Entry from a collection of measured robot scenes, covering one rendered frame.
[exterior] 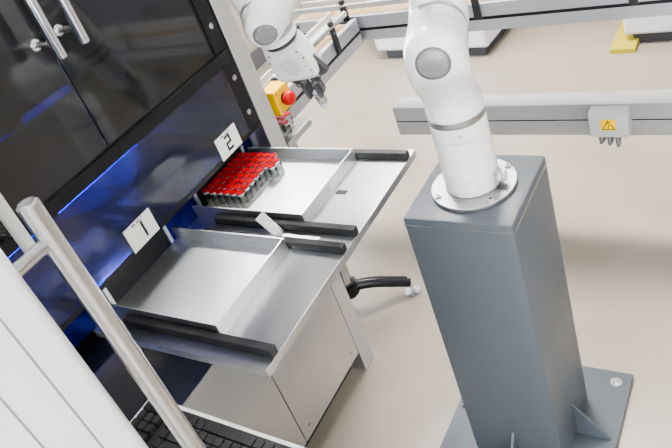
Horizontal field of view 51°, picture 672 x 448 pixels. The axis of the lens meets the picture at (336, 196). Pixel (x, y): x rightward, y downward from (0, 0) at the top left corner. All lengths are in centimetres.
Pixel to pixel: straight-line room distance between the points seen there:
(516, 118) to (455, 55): 122
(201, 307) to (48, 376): 75
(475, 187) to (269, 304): 49
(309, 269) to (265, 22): 51
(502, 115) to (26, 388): 200
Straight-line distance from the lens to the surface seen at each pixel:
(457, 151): 147
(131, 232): 157
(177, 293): 160
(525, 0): 227
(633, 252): 266
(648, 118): 241
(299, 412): 216
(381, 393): 238
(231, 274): 156
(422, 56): 130
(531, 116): 249
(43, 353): 79
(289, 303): 142
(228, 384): 188
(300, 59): 149
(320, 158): 182
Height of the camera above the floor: 177
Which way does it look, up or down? 32 degrees down
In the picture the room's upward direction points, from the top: 21 degrees counter-clockwise
